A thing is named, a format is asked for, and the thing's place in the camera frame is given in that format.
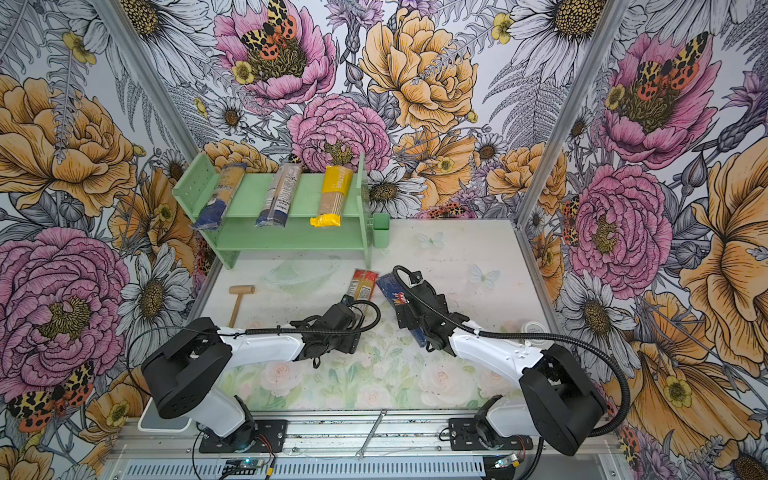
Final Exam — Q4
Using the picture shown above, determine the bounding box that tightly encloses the red spaghetti bag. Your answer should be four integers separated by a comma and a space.
346, 269, 379, 300

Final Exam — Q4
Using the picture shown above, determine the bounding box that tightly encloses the spaghetti bag with white label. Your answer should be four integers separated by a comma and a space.
255, 163, 303, 228

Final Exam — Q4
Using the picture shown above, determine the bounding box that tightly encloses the yellow spaghetti bag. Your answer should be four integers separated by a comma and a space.
310, 166, 354, 228

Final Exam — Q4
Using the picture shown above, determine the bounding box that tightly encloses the spaghetti bag with blue end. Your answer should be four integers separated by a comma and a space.
192, 163, 247, 231

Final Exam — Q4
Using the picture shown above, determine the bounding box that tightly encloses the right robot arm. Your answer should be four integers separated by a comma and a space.
397, 279, 611, 456

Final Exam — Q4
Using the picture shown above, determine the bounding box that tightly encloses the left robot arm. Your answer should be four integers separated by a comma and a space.
141, 295, 381, 453

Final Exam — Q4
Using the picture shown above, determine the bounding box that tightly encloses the green cup on shelf side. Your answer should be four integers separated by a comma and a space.
372, 213, 391, 249

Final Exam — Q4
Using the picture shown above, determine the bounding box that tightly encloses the green wooden shelf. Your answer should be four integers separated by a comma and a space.
202, 172, 373, 269

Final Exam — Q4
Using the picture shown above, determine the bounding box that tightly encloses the white round jar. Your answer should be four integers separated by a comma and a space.
521, 321, 549, 334

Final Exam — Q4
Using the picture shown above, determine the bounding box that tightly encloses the small wooden mallet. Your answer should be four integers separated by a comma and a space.
228, 285, 256, 328

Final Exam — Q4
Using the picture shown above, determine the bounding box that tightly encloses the small board right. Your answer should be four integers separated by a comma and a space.
493, 453, 520, 469

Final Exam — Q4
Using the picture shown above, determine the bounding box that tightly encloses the green circuit board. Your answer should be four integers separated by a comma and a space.
222, 458, 270, 476

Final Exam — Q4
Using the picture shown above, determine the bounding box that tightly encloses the white grey bin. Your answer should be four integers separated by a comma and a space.
138, 399, 192, 434

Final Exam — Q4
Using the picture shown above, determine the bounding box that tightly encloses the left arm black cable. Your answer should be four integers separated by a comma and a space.
125, 298, 382, 397

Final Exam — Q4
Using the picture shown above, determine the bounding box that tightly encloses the metal rod on rail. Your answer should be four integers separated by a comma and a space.
355, 409, 387, 460

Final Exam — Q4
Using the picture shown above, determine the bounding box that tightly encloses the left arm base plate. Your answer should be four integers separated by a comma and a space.
198, 419, 288, 454

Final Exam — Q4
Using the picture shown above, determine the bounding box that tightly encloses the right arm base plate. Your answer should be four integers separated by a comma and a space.
448, 417, 535, 452

